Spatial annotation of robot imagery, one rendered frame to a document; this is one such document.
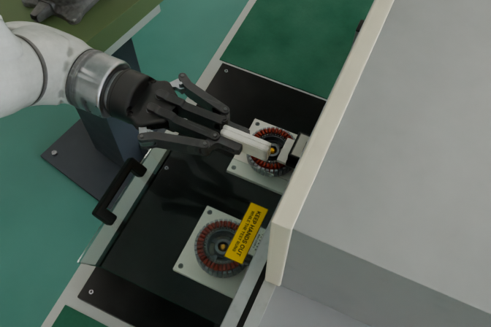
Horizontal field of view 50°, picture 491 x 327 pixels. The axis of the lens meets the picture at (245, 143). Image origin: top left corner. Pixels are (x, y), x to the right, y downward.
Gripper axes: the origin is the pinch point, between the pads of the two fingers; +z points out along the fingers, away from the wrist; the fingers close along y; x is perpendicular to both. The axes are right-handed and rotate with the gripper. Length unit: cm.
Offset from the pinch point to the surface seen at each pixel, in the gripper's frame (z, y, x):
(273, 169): -1.2, -16.3, -37.3
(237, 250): 3.7, 10.8, -11.6
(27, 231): -85, 4, -118
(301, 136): 2.0, -22.7, -31.1
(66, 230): -73, -2, -118
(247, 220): 3.0, 5.8, -11.6
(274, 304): 12.0, 16.7, -6.6
